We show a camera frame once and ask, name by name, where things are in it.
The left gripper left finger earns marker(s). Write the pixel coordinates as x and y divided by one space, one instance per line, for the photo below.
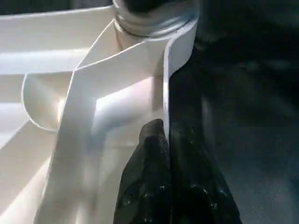
142 182

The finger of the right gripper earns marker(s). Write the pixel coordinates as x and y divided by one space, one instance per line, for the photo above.
142 4

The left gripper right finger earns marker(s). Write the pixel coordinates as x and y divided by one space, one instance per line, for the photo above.
198 182

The white plastic table top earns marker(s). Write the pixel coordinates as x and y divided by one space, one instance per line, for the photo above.
93 93

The white plastic table leg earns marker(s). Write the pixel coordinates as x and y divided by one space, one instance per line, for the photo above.
177 18

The black work mat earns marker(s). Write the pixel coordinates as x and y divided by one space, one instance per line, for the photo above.
252 130

